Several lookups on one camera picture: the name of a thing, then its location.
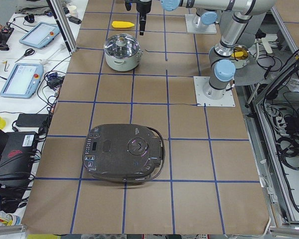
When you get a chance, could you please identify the pot with corn on chair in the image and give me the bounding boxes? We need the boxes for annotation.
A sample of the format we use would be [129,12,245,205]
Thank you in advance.
[230,45,250,69]

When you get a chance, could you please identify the far blue teach pendant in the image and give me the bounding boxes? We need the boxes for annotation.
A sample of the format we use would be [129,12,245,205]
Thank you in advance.
[19,22,60,48]

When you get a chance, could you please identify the yellow toy corn cob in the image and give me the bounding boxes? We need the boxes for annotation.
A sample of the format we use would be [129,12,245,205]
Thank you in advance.
[111,21,135,29]

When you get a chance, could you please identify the near blue teach pendant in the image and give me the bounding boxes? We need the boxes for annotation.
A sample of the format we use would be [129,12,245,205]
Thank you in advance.
[0,63,44,99]

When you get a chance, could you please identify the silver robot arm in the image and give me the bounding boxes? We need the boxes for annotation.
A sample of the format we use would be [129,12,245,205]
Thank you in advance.
[161,0,276,100]

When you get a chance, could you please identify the aluminium frame post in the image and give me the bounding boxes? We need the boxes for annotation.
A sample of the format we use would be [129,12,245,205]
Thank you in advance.
[47,0,77,53]

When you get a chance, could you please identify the glass pot lid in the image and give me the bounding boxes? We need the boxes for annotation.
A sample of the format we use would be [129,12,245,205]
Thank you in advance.
[104,33,140,59]

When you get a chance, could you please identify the black power adapter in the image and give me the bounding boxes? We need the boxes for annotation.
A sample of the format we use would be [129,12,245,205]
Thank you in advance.
[15,114,48,127]

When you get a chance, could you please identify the black red computer box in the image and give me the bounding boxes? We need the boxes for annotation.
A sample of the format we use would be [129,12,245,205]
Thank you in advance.
[0,129,38,186]

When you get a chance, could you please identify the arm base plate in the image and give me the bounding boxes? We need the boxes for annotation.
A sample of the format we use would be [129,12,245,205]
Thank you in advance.
[185,14,217,34]
[193,76,235,107]

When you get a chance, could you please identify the pale green electric pot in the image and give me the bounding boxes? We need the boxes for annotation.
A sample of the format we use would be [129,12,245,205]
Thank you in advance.
[104,33,143,72]

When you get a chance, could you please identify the blue teach pendant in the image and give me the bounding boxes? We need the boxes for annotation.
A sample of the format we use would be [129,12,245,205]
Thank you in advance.
[19,22,60,48]
[0,63,44,99]

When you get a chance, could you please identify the white paper cup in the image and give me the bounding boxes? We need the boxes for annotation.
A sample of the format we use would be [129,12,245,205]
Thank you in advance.
[67,5,78,17]

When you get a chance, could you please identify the black handled scissors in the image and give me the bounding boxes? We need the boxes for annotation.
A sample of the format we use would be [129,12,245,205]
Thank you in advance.
[15,48,35,63]

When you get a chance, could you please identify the grey chair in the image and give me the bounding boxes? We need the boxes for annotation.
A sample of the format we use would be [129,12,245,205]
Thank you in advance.
[234,18,264,86]

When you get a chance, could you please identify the dark grey rice cooker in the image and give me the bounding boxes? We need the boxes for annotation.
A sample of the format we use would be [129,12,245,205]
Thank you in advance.
[82,123,165,183]

